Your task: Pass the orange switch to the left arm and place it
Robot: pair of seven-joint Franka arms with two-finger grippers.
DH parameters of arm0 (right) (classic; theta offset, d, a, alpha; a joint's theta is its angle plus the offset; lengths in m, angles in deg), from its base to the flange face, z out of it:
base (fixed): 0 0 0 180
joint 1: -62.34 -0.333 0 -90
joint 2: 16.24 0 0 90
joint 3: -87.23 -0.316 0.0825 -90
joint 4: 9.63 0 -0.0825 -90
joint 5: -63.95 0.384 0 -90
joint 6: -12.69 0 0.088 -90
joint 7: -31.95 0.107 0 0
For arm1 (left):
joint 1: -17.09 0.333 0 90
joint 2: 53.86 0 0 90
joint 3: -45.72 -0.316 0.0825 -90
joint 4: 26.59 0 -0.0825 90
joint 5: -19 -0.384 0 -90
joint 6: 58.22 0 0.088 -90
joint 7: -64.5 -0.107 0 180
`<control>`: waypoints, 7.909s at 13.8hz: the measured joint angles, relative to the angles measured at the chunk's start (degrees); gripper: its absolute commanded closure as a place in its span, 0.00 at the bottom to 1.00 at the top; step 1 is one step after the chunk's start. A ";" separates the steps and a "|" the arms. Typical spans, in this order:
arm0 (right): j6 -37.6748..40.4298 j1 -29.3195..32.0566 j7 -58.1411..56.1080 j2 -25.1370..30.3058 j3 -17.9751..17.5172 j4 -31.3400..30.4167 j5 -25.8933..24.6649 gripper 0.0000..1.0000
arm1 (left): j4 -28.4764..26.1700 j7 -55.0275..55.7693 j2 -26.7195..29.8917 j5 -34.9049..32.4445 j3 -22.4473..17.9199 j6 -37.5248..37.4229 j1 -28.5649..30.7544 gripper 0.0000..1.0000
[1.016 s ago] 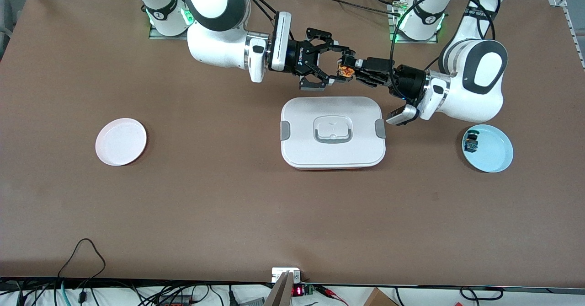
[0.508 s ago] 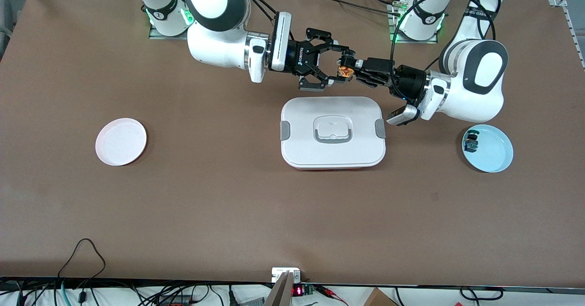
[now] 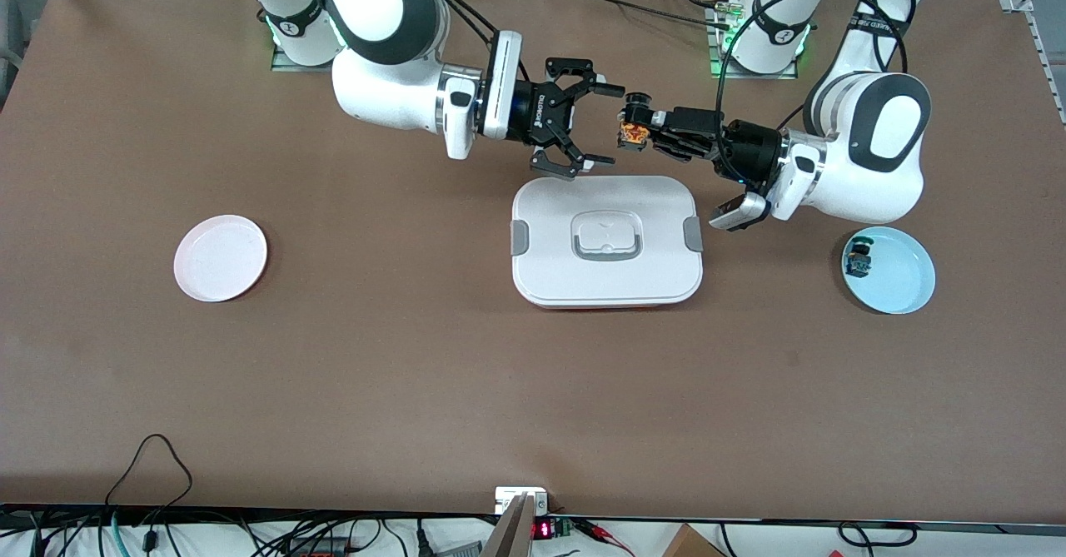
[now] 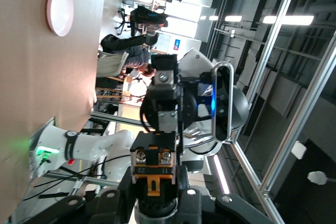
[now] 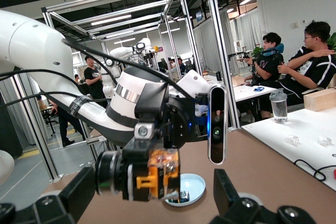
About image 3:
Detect black cable across table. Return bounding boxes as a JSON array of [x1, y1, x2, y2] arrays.
[[575, 0, 734, 29]]

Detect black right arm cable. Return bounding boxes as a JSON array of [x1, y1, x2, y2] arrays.
[[321, 0, 530, 83]]

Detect white lidded box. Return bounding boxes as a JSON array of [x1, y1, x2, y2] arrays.
[[510, 176, 705, 311]]

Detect black looped cable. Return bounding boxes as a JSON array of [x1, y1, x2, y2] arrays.
[[104, 434, 194, 557]]

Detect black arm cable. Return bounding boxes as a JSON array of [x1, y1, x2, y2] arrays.
[[715, 0, 917, 179], [321, 0, 530, 83]]

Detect small white bracket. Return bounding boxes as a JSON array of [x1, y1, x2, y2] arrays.
[[495, 487, 549, 515]]

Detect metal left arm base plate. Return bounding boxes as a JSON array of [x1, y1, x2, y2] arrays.
[[706, 3, 800, 81]]

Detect white round plate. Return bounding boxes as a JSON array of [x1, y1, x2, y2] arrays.
[[173, 214, 269, 303]]

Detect teal cable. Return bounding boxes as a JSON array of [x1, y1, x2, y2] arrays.
[[98, 511, 126, 557]]

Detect light blue round plate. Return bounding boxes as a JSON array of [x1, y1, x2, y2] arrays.
[[841, 226, 937, 316]]

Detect brown cardboard piece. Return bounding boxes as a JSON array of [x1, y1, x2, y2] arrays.
[[662, 524, 725, 557]]

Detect red clip leads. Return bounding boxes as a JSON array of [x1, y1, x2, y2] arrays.
[[575, 519, 635, 556]]

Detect thin black cable loop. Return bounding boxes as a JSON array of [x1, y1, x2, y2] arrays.
[[837, 522, 919, 548]]

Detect grey slanted bar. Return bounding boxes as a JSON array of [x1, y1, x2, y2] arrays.
[[481, 495, 535, 557]]

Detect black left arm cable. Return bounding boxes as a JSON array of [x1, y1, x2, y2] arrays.
[[715, 0, 917, 179]]

